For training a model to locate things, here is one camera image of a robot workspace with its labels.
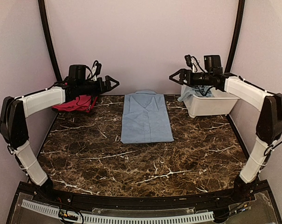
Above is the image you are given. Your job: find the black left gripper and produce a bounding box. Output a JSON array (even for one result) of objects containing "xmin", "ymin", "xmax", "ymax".
[{"xmin": 78, "ymin": 75, "xmax": 120, "ymax": 96}]

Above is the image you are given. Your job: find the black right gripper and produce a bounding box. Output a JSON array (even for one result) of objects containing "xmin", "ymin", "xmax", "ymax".
[{"xmin": 169, "ymin": 69, "xmax": 213, "ymax": 88}]

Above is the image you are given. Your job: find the blue cloth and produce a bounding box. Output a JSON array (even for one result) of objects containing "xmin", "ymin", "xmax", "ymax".
[{"xmin": 178, "ymin": 85, "xmax": 213, "ymax": 102}]

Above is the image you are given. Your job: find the light blue button shirt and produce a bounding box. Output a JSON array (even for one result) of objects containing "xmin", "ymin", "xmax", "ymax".
[{"xmin": 121, "ymin": 91, "xmax": 174, "ymax": 144}]

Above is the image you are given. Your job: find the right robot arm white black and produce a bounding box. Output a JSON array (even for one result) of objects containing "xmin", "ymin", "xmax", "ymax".
[{"xmin": 169, "ymin": 68, "xmax": 282, "ymax": 184}]

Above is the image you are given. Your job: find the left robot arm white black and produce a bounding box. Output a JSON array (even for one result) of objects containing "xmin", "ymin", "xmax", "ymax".
[{"xmin": 0, "ymin": 76, "xmax": 120, "ymax": 203}]

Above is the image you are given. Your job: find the folded red garment underneath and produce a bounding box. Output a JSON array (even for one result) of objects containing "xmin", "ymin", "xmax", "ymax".
[{"xmin": 88, "ymin": 97, "xmax": 98, "ymax": 112}]

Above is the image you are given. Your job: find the folded pink red garment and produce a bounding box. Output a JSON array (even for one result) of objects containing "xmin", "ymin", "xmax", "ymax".
[{"xmin": 52, "ymin": 95, "xmax": 93, "ymax": 112}]

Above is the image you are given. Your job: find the white plastic bin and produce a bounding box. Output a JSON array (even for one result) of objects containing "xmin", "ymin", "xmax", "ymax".
[{"xmin": 182, "ymin": 88, "xmax": 239, "ymax": 118}]

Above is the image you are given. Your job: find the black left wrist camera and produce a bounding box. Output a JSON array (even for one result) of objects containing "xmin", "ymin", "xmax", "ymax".
[{"xmin": 69, "ymin": 64, "xmax": 86, "ymax": 81}]

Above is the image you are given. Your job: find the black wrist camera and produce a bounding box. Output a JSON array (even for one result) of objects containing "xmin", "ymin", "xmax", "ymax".
[
  {"xmin": 69, "ymin": 64, "xmax": 86, "ymax": 81},
  {"xmin": 204, "ymin": 55, "xmax": 222, "ymax": 71}
]

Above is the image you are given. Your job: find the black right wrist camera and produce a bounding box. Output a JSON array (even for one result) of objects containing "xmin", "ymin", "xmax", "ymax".
[{"xmin": 204, "ymin": 55, "xmax": 222, "ymax": 71}]

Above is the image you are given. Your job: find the left black frame post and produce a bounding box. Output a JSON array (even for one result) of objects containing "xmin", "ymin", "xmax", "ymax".
[{"xmin": 38, "ymin": 0, "xmax": 62, "ymax": 81}]

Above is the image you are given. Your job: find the black frame post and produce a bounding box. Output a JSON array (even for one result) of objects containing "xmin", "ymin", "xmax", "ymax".
[
  {"xmin": 38, "ymin": 0, "xmax": 62, "ymax": 81},
  {"xmin": 225, "ymin": 0, "xmax": 245, "ymax": 73}
]

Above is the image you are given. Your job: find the right black frame post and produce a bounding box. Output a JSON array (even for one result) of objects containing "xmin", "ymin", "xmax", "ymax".
[{"xmin": 225, "ymin": 0, "xmax": 245, "ymax": 73}]

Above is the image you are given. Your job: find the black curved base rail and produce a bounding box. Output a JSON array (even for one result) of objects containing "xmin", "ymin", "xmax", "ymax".
[{"xmin": 14, "ymin": 181, "xmax": 269, "ymax": 213}]

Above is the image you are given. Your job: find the white slotted cable duct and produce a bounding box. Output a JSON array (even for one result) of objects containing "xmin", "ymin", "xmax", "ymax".
[{"xmin": 21, "ymin": 199, "xmax": 214, "ymax": 224}]

